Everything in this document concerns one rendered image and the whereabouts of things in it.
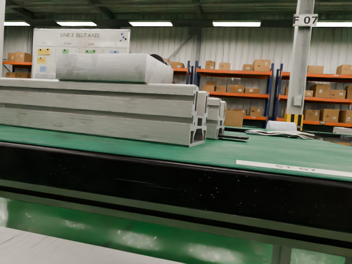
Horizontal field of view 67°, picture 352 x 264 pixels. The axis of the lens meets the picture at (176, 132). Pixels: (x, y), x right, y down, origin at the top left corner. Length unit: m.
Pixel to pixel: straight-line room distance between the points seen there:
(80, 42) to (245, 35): 8.36
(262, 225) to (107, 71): 0.30
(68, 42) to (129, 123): 3.88
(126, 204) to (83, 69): 0.21
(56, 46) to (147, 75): 3.98
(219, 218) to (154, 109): 0.17
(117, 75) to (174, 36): 11.49
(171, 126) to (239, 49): 11.06
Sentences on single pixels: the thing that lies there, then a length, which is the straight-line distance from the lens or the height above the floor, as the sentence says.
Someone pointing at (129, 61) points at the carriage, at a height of 0.89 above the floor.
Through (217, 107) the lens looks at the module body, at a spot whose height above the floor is 0.85.
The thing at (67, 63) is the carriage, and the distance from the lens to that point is 0.46.
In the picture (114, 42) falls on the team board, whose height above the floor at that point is 1.78.
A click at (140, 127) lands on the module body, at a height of 0.80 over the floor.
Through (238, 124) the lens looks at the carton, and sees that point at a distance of 2.58.
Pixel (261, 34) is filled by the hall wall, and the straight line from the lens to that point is 11.59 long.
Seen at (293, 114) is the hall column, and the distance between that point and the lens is 6.20.
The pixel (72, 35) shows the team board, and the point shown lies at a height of 1.86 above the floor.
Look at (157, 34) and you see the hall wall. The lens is 12.10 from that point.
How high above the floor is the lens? 0.82
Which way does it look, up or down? 3 degrees down
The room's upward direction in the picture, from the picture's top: 5 degrees clockwise
